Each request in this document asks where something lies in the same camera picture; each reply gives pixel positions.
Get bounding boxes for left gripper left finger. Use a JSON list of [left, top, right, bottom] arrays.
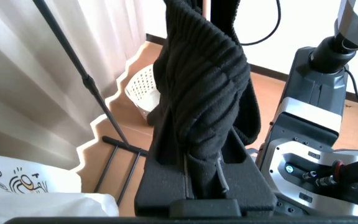
[[134, 152, 196, 218]]

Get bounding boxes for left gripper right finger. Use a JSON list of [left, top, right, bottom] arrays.
[[219, 128, 278, 216]]

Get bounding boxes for black shorts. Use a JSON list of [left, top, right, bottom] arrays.
[[147, 0, 262, 200]]

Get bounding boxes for white printed t-shirt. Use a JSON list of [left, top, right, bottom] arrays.
[[0, 134, 120, 224]]

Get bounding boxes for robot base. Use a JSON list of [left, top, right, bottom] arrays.
[[255, 0, 358, 218]]

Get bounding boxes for white laundry basket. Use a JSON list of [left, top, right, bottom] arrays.
[[124, 63, 162, 121]]

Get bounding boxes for black clothes rack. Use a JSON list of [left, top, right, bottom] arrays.
[[32, 0, 150, 207]]

